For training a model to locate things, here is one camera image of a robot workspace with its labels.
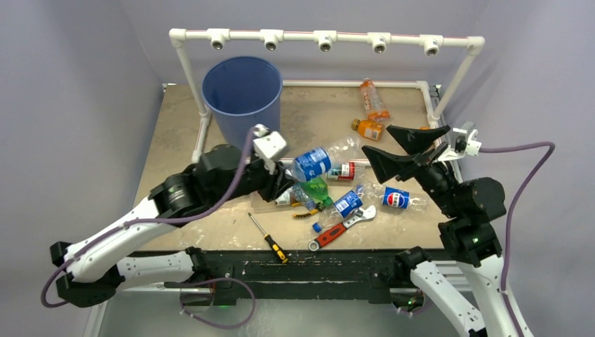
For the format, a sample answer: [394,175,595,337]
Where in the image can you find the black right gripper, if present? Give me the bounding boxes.
[362,124,461,216]

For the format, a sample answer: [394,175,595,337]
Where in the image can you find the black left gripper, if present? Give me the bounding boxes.
[212,151,298,206]

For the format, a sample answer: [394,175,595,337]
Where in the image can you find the green plastic bottle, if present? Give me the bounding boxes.
[299,176,334,207]

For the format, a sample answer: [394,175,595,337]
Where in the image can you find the large blue label bottle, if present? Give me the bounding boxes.
[286,136,361,182]

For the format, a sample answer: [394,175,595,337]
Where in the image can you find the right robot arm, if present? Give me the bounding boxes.
[362,125,531,336]

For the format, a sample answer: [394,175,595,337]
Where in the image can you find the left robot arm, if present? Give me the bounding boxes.
[51,141,292,308]

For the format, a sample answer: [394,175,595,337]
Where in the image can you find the blue plastic bin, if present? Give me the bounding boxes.
[201,56,283,149]

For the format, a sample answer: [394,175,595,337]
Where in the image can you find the blue label crushed bottle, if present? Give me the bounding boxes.
[290,186,316,211]

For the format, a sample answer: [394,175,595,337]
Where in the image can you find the short orange juice bottle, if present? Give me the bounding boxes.
[351,119,385,142]

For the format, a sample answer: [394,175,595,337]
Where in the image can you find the pepsi label bottle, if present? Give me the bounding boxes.
[374,185,428,213]

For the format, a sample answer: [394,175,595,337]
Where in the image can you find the red label clear bottle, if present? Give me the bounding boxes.
[326,161,366,182]

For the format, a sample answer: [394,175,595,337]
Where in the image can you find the tall orange bottle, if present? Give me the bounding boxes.
[360,78,390,123]

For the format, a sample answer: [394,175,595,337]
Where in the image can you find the yellow black screwdriver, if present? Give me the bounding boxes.
[248,213,288,264]

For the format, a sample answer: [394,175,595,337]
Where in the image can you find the small blue label bottle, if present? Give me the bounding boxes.
[312,185,365,233]

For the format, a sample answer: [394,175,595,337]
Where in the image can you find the red adjustable wrench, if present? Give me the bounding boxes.
[308,206,377,251]

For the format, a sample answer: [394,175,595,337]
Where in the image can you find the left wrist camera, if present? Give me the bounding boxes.
[253,124,288,175]

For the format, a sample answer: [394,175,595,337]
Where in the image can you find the yellow handle pliers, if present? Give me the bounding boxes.
[292,203,325,219]

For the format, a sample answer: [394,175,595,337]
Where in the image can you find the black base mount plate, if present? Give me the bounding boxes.
[149,249,419,305]

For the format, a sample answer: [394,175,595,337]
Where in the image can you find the white PVC pipe frame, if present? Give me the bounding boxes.
[168,28,486,164]

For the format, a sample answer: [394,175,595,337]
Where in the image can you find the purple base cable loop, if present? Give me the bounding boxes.
[178,277,257,330]

